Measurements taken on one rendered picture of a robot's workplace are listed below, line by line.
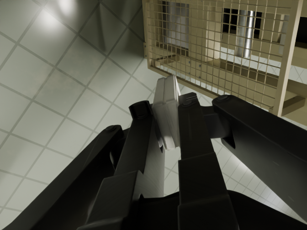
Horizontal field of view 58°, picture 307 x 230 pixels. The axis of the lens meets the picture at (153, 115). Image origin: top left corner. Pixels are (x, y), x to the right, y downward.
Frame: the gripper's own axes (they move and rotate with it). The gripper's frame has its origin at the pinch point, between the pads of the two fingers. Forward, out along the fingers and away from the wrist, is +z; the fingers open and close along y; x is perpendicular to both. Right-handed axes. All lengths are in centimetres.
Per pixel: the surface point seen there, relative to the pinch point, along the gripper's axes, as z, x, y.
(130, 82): 143, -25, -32
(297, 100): 66, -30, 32
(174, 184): 175, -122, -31
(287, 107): 62, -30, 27
